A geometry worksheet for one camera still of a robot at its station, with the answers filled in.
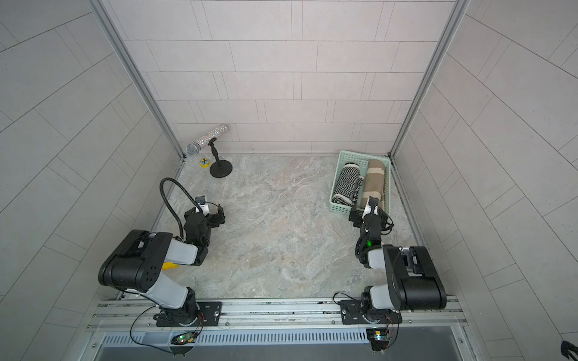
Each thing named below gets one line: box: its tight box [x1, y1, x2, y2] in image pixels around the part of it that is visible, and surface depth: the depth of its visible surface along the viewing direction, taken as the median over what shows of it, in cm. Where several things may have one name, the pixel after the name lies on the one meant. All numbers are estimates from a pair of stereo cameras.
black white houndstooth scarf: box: [331, 163, 365, 207], surface depth 99 cm
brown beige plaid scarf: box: [360, 158, 387, 211], surface depth 103 cm
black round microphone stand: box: [207, 137, 233, 179], surface depth 111 cm
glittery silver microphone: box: [185, 124, 229, 156], surface depth 94 cm
